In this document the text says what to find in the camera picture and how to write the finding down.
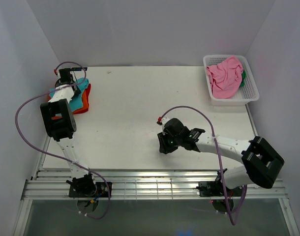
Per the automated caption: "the turquoise t shirt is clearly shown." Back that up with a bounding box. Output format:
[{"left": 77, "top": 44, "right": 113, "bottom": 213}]
[{"left": 49, "top": 78, "right": 90, "bottom": 112}]

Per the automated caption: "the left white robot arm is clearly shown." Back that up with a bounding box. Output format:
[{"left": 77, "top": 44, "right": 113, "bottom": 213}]
[{"left": 40, "top": 68, "right": 97, "bottom": 197}]

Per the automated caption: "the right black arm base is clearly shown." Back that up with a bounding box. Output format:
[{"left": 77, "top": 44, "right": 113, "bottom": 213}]
[{"left": 196, "top": 181, "right": 243, "bottom": 197}]

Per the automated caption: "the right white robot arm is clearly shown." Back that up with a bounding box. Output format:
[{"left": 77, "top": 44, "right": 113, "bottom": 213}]
[{"left": 157, "top": 118, "right": 285, "bottom": 195}]

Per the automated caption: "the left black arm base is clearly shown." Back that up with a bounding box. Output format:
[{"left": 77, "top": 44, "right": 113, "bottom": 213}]
[{"left": 66, "top": 174, "right": 113, "bottom": 198}]

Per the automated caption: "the blue table label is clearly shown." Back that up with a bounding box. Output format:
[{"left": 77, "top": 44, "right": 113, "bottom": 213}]
[{"left": 70, "top": 67, "right": 88, "bottom": 71}]

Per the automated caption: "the folded red t shirt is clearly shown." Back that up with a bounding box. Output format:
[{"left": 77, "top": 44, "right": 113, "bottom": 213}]
[{"left": 72, "top": 84, "right": 91, "bottom": 115}]

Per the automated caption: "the folded orange t shirt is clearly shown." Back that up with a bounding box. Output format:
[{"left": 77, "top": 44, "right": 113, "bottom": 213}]
[{"left": 48, "top": 84, "right": 90, "bottom": 115}]

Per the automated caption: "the pink t shirt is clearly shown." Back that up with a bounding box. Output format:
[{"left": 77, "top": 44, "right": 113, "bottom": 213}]
[{"left": 206, "top": 56, "right": 244, "bottom": 99}]

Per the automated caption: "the white plastic basket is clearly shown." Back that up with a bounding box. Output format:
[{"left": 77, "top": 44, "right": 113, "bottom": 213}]
[{"left": 203, "top": 55, "right": 260, "bottom": 106}]

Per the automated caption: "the green t shirt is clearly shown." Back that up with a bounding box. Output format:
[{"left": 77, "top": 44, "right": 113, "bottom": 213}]
[{"left": 240, "top": 70, "right": 246, "bottom": 88}]

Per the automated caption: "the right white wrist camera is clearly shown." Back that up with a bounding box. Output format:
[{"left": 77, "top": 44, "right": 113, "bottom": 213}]
[{"left": 156, "top": 117, "right": 170, "bottom": 130}]

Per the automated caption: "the aluminium front rail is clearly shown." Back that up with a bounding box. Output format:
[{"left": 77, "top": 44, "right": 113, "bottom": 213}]
[{"left": 21, "top": 169, "right": 288, "bottom": 201}]

